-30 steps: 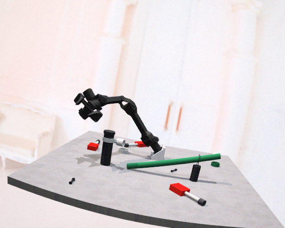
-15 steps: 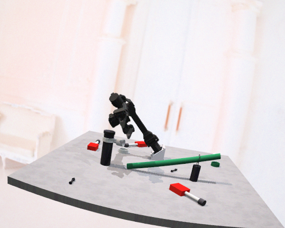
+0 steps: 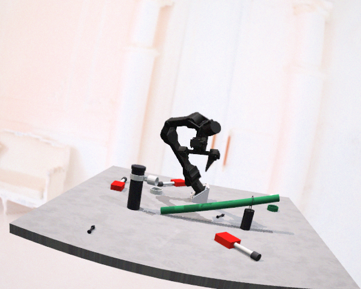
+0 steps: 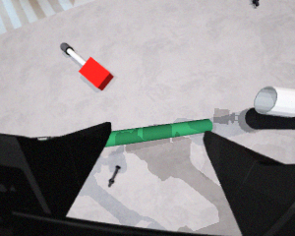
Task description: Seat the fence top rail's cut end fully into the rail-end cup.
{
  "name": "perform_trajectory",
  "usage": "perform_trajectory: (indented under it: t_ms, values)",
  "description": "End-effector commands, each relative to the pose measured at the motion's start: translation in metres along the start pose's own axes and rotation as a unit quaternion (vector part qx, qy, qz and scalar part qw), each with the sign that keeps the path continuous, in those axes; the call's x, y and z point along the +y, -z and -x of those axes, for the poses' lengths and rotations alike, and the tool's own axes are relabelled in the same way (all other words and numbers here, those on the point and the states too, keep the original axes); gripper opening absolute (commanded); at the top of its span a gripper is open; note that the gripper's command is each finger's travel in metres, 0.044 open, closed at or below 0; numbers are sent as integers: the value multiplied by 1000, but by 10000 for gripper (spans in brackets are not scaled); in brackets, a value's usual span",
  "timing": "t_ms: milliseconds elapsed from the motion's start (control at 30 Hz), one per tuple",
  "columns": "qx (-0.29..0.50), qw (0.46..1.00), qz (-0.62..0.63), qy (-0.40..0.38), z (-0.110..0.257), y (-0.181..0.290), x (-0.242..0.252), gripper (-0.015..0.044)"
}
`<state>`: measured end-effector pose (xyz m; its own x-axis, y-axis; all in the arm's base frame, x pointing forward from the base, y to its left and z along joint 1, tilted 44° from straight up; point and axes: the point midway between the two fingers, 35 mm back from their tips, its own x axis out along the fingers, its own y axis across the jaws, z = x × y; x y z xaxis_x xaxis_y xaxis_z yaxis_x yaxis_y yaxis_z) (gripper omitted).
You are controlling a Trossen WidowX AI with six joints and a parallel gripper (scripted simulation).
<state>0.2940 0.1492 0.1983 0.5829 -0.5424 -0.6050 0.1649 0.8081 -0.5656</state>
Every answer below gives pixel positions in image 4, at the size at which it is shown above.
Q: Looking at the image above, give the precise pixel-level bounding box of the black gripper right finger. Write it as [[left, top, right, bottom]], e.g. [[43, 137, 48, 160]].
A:
[[203, 131, 295, 236]]

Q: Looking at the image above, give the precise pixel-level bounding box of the black cylinder with cap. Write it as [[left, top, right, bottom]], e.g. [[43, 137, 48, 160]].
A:
[[245, 107, 295, 130]]

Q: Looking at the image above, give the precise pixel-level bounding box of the green cylinder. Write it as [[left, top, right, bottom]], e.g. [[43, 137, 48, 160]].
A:
[[105, 119, 212, 148]]

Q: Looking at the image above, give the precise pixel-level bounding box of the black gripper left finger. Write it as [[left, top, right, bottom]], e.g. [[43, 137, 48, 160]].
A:
[[0, 122, 111, 216]]

